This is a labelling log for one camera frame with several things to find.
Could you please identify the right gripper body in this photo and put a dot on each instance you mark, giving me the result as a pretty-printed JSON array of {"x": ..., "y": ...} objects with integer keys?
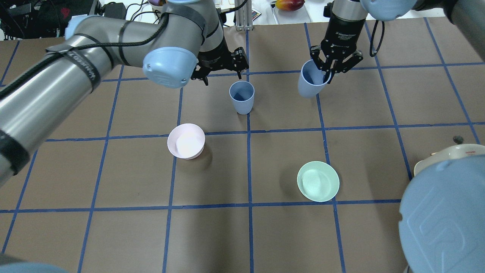
[{"x": 340, "y": 32}]

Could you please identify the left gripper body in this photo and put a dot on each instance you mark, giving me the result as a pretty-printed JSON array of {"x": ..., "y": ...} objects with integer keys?
[{"x": 213, "y": 57}]

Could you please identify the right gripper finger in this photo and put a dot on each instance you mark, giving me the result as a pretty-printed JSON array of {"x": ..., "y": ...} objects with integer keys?
[
  {"x": 330, "y": 75},
  {"x": 325, "y": 73}
]

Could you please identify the blue cup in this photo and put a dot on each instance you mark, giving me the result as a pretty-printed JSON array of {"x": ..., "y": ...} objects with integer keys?
[
  {"x": 242, "y": 94},
  {"x": 310, "y": 80}
]

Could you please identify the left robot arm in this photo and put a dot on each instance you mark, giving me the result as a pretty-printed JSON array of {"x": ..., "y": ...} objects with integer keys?
[{"x": 187, "y": 44}]

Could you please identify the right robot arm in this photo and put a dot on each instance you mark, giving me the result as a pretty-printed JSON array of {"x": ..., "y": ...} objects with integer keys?
[{"x": 425, "y": 85}]

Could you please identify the remote control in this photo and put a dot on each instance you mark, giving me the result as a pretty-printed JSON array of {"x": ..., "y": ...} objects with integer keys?
[{"x": 255, "y": 14}]

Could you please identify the mango fruit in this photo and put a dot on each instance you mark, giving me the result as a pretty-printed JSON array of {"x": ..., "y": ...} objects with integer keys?
[{"x": 289, "y": 5}]

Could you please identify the pink bowl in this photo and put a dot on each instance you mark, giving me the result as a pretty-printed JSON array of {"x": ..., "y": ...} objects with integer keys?
[{"x": 186, "y": 141}]

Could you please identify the green bowl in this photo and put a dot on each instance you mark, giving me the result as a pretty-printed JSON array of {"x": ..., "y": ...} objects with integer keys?
[{"x": 318, "y": 181}]

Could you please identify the white toaster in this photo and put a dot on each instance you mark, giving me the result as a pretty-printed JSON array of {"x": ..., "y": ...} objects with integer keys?
[{"x": 450, "y": 153}]

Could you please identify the aluminium frame post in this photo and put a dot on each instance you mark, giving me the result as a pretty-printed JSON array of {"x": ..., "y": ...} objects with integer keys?
[{"x": 243, "y": 16}]

